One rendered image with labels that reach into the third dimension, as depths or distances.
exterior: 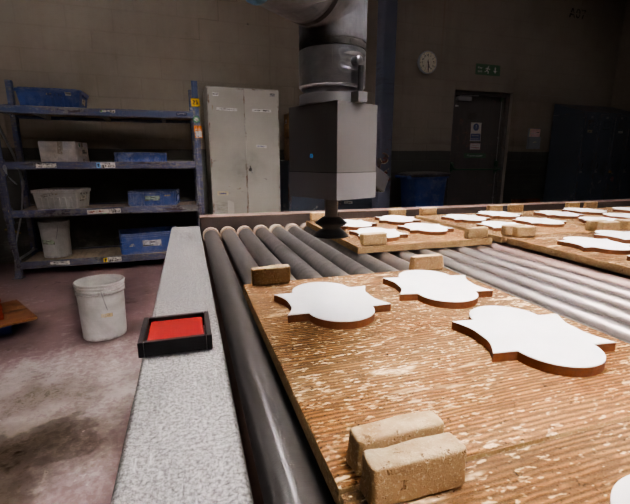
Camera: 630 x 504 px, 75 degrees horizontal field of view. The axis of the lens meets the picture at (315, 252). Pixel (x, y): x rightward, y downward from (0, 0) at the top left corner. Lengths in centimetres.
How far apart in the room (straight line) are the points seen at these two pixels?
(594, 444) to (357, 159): 32
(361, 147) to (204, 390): 30
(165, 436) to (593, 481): 28
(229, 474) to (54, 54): 531
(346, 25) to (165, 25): 504
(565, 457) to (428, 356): 14
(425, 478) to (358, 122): 34
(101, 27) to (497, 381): 534
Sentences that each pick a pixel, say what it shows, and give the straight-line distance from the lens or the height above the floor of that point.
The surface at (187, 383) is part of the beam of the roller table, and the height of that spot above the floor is 92.
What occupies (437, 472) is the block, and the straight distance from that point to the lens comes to 26.
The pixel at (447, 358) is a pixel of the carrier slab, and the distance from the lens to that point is 41.
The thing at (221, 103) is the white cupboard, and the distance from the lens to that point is 480.
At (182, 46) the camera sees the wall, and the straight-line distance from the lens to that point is 543.
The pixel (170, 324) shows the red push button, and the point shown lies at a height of 93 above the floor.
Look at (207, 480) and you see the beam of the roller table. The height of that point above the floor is 92.
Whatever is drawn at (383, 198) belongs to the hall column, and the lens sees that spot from 470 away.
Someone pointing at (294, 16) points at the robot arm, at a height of 125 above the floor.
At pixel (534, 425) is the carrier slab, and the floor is 94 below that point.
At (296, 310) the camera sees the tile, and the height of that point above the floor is 95.
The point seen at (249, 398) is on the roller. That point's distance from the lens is 39.
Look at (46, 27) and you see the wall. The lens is 555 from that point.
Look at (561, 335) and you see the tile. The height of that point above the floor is 95.
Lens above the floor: 112
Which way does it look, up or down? 13 degrees down
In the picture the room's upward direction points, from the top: straight up
